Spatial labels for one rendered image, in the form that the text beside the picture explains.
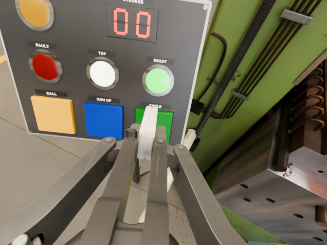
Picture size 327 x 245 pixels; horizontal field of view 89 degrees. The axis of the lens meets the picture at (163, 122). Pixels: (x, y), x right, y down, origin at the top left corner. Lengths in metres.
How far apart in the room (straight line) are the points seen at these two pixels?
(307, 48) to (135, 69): 0.38
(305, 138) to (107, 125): 0.46
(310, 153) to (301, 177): 0.07
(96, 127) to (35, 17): 0.20
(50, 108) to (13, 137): 1.43
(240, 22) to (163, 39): 0.24
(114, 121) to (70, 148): 1.21
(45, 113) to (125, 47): 0.21
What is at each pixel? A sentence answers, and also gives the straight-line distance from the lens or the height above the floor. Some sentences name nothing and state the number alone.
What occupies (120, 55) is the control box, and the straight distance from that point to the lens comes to 0.32.
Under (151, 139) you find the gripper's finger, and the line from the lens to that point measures 0.15.
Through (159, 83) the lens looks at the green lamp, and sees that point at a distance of 0.31.
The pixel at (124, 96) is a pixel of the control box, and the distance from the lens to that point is 0.33.
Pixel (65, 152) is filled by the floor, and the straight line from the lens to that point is 1.54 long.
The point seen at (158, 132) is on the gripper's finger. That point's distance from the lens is 0.17.
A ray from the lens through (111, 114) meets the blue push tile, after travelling 0.34.
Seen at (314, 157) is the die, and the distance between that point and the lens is 0.54.
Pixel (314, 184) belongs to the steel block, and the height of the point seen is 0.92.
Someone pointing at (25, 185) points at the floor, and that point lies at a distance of 1.57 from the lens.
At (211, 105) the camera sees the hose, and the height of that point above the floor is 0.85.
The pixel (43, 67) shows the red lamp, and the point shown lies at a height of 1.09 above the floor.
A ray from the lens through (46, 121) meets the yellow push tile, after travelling 0.41.
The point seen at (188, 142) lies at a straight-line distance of 0.76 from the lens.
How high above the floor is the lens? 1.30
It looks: 57 degrees down
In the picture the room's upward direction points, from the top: 10 degrees clockwise
